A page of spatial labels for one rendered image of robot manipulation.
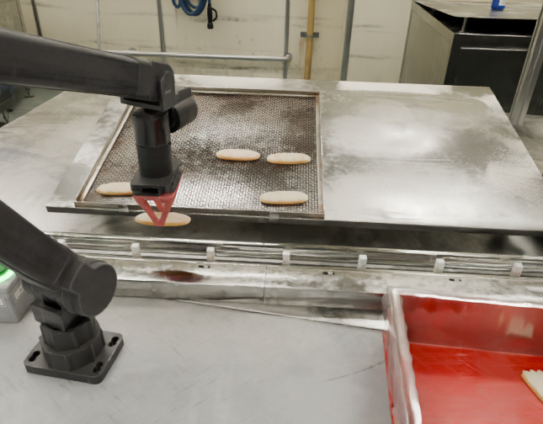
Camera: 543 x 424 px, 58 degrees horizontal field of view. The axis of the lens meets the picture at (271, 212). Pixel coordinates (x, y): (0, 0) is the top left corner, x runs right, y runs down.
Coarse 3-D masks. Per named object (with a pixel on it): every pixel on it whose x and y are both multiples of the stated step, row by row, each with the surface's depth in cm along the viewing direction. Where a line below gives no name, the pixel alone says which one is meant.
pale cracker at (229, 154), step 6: (222, 150) 112; (228, 150) 111; (234, 150) 111; (240, 150) 112; (246, 150) 111; (222, 156) 110; (228, 156) 110; (234, 156) 110; (240, 156) 110; (246, 156) 110; (252, 156) 110; (258, 156) 111
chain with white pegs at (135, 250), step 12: (60, 240) 91; (84, 252) 92; (132, 252) 90; (288, 252) 89; (300, 264) 91; (312, 264) 91; (360, 264) 89; (444, 264) 88; (516, 264) 88; (528, 276) 90; (540, 276) 90
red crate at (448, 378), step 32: (384, 352) 75; (416, 352) 75; (448, 352) 76; (480, 352) 76; (512, 352) 76; (416, 384) 70; (448, 384) 70; (480, 384) 71; (512, 384) 71; (448, 416) 66; (480, 416) 66; (512, 416) 66
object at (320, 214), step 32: (224, 96) 132; (288, 96) 133; (128, 128) 119; (320, 128) 120; (96, 160) 107; (128, 160) 109; (192, 160) 110; (256, 160) 110; (320, 160) 110; (96, 192) 101; (224, 192) 102; (256, 192) 102; (320, 192) 102
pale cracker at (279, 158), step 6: (270, 156) 110; (276, 156) 110; (282, 156) 110; (288, 156) 110; (294, 156) 110; (300, 156) 110; (306, 156) 110; (276, 162) 109; (282, 162) 109; (288, 162) 109; (294, 162) 109; (300, 162) 109; (306, 162) 110
